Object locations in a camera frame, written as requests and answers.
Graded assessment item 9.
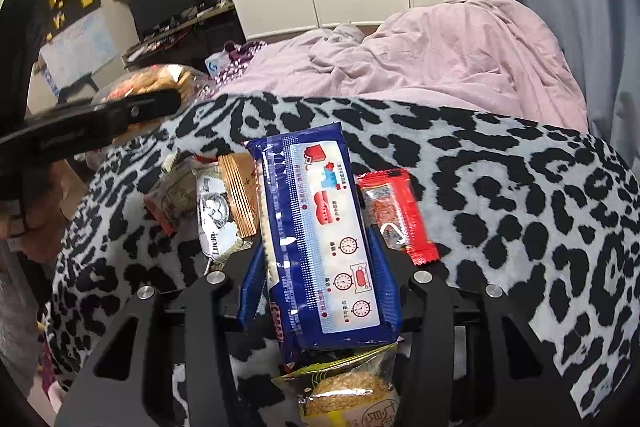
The red snack packet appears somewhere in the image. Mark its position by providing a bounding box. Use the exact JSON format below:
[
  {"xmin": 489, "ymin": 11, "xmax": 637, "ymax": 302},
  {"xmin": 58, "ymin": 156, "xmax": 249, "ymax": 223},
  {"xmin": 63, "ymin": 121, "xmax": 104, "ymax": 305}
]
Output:
[{"xmin": 356, "ymin": 168, "xmax": 439, "ymax": 265}]

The blue cracker package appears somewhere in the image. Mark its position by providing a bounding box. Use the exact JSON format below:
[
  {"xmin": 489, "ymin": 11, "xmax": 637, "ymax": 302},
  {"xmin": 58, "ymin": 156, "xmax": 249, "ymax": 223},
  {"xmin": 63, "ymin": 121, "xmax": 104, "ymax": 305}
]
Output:
[{"xmin": 245, "ymin": 124, "xmax": 399, "ymax": 366}]

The gold walnut snack packet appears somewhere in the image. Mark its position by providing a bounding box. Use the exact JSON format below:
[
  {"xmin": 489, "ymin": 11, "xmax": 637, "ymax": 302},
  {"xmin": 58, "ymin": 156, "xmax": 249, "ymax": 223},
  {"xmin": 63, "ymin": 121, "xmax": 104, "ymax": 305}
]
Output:
[{"xmin": 143, "ymin": 152, "xmax": 262, "ymax": 239}]

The yellow sesame cake packet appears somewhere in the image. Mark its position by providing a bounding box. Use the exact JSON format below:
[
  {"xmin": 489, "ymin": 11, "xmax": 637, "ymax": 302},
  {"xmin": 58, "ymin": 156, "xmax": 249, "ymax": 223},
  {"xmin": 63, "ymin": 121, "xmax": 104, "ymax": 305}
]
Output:
[{"xmin": 272, "ymin": 343, "xmax": 399, "ymax": 427}]

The clear bag of biscuits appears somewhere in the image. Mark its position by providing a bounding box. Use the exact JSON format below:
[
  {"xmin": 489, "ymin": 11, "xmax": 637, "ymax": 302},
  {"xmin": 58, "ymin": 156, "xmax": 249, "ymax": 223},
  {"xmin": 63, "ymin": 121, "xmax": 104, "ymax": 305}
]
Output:
[{"xmin": 92, "ymin": 64, "xmax": 210, "ymax": 104}]

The person left hand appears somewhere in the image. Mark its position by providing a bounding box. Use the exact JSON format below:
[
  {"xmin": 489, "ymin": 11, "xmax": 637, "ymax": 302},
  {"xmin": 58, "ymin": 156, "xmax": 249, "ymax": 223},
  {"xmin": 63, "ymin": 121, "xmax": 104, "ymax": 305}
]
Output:
[{"xmin": 1, "ymin": 160, "xmax": 87, "ymax": 265}]

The silver small snack packet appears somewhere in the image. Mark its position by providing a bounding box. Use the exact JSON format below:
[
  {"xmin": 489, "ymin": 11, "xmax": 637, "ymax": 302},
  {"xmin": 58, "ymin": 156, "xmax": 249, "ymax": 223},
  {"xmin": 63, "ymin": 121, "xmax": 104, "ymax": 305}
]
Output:
[{"xmin": 196, "ymin": 166, "xmax": 252, "ymax": 269}]

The black yellow pegboard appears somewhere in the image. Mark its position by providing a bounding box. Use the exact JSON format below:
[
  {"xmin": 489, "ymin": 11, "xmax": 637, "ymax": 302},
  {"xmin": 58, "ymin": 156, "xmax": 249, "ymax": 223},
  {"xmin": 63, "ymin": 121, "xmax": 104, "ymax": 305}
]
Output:
[{"xmin": 44, "ymin": 0, "xmax": 102, "ymax": 42}]

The leopard print blanket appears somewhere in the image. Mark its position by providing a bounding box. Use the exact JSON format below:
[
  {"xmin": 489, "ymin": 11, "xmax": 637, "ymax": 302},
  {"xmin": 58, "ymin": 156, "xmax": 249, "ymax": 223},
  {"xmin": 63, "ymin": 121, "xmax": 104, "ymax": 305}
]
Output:
[{"xmin": 37, "ymin": 91, "xmax": 640, "ymax": 427}]

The black computer monitor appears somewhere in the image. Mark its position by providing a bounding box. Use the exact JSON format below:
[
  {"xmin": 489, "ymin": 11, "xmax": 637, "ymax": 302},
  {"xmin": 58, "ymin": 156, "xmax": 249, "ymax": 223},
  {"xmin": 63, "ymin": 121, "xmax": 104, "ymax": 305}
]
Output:
[{"xmin": 128, "ymin": 0, "xmax": 196, "ymax": 40}]

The wooden desk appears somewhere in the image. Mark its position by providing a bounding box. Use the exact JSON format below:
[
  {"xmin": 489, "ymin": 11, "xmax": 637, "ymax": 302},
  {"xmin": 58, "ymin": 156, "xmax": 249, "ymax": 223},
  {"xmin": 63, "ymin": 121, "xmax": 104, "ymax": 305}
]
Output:
[{"xmin": 122, "ymin": 3, "xmax": 246, "ymax": 72}]

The white logitech box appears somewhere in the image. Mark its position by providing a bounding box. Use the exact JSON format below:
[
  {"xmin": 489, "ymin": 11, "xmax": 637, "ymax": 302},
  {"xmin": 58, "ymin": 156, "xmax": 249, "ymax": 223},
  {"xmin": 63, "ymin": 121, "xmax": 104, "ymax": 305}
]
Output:
[{"xmin": 205, "ymin": 50, "xmax": 231, "ymax": 78}]

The purple patterned cloth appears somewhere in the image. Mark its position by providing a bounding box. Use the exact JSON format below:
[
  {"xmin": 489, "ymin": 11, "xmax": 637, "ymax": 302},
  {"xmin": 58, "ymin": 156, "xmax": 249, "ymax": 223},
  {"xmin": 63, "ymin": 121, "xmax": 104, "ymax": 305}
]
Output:
[{"xmin": 200, "ymin": 40, "xmax": 267, "ymax": 98}]

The pink duvet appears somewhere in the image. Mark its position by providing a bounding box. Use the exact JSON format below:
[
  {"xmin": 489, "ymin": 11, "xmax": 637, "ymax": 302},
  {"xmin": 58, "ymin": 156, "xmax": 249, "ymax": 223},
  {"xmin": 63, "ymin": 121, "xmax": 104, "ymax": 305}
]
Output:
[{"xmin": 221, "ymin": 0, "xmax": 588, "ymax": 131}]

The wall map poster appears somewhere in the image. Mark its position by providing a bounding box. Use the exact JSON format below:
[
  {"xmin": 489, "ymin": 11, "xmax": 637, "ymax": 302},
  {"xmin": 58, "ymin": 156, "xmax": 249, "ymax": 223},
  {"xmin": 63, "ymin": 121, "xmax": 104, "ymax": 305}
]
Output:
[{"xmin": 40, "ymin": 9, "xmax": 117, "ymax": 89}]

